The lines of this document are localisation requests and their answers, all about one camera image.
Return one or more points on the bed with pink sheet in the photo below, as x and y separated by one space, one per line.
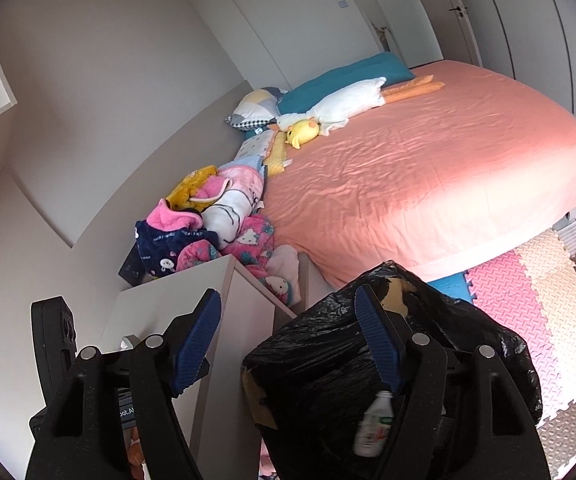
417 170

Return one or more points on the pink printed blanket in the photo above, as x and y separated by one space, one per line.
248 245

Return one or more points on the teal pillow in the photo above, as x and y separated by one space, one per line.
338 82

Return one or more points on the long yellow pillow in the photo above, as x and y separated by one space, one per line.
278 155

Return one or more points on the yellow blanket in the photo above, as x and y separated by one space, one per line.
188 185

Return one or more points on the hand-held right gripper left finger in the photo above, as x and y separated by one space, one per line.
195 350

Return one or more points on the white plastic bottle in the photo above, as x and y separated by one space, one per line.
372 425

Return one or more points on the patchwork pillow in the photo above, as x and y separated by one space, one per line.
255 107

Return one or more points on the pink and white blanket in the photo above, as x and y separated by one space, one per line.
228 210

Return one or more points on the yellow duck plush toy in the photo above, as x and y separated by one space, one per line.
304 132

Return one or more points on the foam puzzle floor mat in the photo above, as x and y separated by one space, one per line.
542 310

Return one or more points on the navy fleece garment pink lining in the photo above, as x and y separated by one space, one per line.
158 255

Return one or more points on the pastel bumper pillow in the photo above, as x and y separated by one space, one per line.
255 150

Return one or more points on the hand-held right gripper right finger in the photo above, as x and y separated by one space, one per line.
377 345

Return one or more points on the white wardrobe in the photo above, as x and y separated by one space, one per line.
532 25

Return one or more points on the white goose plush toy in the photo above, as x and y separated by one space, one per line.
347 102

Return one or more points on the black trash bag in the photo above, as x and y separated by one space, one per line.
308 355

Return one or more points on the pale pink fleece cloth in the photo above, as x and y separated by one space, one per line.
283 270

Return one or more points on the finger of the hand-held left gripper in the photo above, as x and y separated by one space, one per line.
50 340

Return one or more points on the white door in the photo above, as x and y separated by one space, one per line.
437 15

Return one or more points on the white bedside table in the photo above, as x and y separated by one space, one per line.
168 295

